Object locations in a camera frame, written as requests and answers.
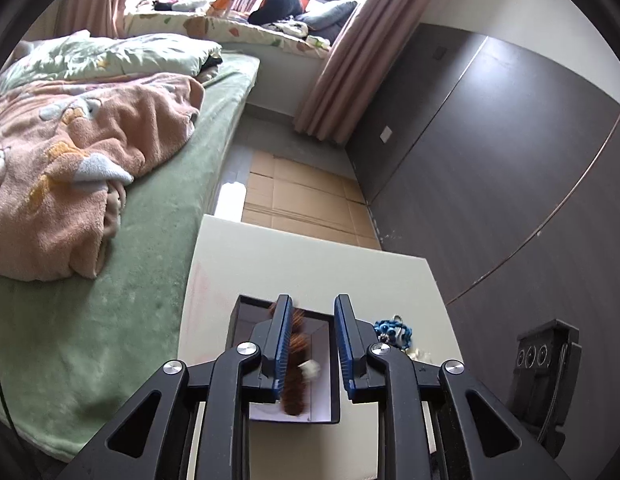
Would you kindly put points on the floral window seat cushion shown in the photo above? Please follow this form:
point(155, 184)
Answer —
point(215, 25)

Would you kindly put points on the white wall outlet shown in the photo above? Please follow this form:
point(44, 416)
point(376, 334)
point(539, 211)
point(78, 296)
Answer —
point(385, 134)

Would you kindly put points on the white roll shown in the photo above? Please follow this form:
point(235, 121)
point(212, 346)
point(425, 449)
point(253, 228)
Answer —
point(231, 201)

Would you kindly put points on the pink patterned fleece blanket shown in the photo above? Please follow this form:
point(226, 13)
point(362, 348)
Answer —
point(65, 160)

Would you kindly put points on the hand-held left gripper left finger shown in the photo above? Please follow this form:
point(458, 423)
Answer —
point(284, 345)

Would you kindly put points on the black bag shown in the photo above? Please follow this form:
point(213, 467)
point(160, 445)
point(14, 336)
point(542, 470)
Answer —
point(275, 7)

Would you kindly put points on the small white trinket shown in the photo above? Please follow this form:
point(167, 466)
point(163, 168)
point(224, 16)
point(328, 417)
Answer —
point(420, 354)

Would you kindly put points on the blue bead jewelry piece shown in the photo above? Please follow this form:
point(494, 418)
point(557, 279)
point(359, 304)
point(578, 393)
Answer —
point(392, 331)

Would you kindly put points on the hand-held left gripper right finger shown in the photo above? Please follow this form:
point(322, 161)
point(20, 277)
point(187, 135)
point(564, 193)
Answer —
point(344, 345)

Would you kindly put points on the dark grey pillow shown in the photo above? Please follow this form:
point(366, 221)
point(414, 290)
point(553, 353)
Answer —
point(330, 17)

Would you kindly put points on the flat brown cardboard sheet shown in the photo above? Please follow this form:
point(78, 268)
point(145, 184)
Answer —
point(300, 195)

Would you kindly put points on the black square box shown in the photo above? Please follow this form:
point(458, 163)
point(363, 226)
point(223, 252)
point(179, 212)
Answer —
point(318, 326)

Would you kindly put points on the green patterned pillow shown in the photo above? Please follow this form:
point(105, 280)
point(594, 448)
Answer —
point(115, 57)

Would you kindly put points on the orange box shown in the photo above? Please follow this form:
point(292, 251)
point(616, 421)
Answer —
point(222, 2)

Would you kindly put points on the bed with green cover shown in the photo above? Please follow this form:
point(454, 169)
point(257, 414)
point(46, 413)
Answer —
point(155, 270)

